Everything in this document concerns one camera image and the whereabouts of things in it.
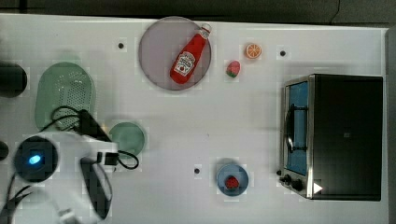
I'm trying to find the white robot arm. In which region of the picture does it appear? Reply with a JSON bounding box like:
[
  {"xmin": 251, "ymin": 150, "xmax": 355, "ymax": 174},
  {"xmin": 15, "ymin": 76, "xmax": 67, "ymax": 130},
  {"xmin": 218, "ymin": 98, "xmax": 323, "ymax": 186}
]
[{"xmin": 1, "ymin": 132, "xmax": 118, "ymax": 224}]

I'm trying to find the green mug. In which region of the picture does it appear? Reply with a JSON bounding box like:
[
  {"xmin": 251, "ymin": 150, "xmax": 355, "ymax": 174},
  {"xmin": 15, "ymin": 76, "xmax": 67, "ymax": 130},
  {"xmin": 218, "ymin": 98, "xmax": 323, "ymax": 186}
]
[{"xmin": 109, "ymin": 122, "xmax": 146, "ymax": 156}]

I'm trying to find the red ketchup bottle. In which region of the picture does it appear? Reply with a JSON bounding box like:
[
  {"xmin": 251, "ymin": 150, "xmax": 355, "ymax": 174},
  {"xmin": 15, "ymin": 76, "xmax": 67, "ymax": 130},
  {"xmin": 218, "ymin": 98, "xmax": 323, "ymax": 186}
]
[{"xmin": 170, "ymin": 23, "xmax": 212, "ymax": 84}]

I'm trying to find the red strawberry toy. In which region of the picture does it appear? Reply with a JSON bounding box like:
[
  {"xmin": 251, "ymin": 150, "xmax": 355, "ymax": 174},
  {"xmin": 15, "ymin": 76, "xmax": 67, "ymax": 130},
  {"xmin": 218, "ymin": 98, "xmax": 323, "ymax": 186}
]
[{"xmin": 226, "ymin": 61, "xmax": 241, "ymax": 77}]

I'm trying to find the blue bowl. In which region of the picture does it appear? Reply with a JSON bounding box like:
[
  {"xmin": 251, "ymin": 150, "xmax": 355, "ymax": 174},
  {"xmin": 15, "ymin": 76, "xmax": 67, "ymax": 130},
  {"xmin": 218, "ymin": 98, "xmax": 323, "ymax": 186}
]
[{"xmin": 217, "ymin": 164, "xmax": 249, "ymax": 197}]

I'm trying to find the orange slice toy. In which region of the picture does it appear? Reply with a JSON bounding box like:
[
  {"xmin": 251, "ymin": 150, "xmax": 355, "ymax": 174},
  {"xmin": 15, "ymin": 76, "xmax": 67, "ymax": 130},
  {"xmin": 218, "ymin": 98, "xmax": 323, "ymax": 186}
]
[{"xmin": 245, "ymin": 43, "xmax": 262, "ymax": 59}]

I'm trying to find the black toaster oven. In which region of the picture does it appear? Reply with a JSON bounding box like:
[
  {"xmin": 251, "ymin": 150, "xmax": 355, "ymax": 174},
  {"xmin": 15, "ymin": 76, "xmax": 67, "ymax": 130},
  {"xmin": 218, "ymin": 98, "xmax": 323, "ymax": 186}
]
[{"xmin": 276, "ymin": 74, "xmax": 384, "ymax": 202}]

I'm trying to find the green perforated strainer basket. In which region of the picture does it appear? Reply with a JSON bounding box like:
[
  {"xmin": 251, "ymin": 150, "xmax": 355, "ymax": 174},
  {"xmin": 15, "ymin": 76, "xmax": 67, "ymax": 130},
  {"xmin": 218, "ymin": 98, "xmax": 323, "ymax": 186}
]
[{"xmin": 35, "ymin": 62, "xmax": 96, "ymax": 130}]

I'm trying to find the small black cylinder post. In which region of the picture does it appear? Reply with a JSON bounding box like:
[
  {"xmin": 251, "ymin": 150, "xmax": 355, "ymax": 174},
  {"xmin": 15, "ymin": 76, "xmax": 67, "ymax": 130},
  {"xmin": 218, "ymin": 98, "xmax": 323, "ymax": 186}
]
[{"xmin": 0, "ymin": 141, "xmax": 9, "ymax": 161}]

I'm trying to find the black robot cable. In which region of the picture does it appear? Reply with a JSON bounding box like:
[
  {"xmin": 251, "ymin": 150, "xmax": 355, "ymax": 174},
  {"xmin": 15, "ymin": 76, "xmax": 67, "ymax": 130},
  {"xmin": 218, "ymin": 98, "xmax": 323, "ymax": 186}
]
[{"xmin": 0, "ymin": 105, "xmax": 140, "ymax": 224}]

